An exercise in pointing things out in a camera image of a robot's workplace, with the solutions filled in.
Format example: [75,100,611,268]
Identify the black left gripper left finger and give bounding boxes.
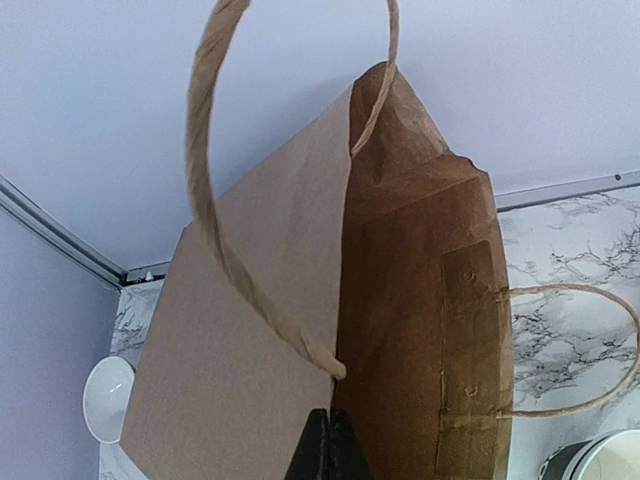
[284,408,330,480]

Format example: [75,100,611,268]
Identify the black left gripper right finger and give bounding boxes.
[329,408,373,480]

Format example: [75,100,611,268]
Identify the stacked black paper cups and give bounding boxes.
[537,429,639,480]

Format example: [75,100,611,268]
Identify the aluminium frame post left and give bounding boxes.
[1,175,170,289]

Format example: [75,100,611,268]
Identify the brown paper bag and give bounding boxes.
[119,0,640,480]

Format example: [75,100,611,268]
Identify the orange object behind left arm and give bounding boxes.
[82,356,135,445]

